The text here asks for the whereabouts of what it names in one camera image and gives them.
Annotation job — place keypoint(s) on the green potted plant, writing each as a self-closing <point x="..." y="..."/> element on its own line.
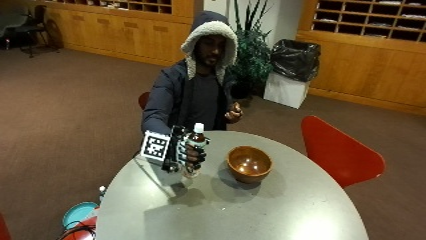
<point x="253" y="56"/>

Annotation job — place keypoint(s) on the the person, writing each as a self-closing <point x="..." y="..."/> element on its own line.
<point x="190" y="80"/>

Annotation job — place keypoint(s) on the small clear bottle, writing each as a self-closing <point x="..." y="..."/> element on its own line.
<point x="101" y="193"/>

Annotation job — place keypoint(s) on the wooden cabinet with pigeonholes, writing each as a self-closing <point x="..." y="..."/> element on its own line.
<point x="133" y="30"/>

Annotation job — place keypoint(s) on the red object at edge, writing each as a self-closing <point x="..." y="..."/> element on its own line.
<point x="3" y="228"/>

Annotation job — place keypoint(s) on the brown wooden bowl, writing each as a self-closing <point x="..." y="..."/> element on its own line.
<point x="249" y="164"/>

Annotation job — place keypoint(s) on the black chair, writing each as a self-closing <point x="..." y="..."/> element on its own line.
<point x="35" y="28"/>

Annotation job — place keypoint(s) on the red chair behind person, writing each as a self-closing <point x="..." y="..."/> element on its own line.
<point x="142" y="99"/>

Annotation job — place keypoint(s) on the brown drink bottle white cap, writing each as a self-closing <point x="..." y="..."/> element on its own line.
<point x="196" y="140"/>

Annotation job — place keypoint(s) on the teal round lid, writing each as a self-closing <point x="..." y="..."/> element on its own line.
<point x="77" y="213"/>

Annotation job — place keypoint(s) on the white marker cube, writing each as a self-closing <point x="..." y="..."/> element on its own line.
<point x="154" y="145"/>

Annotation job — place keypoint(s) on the white bin with black bag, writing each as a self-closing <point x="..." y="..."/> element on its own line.
<point x="290" y="71"/>

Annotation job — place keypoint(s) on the red bag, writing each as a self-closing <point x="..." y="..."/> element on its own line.
<point x="84" y="228"/>

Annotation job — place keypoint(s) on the wooden pigeonhole wall unit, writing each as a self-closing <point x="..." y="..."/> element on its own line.
<point x="367" y="50"/>

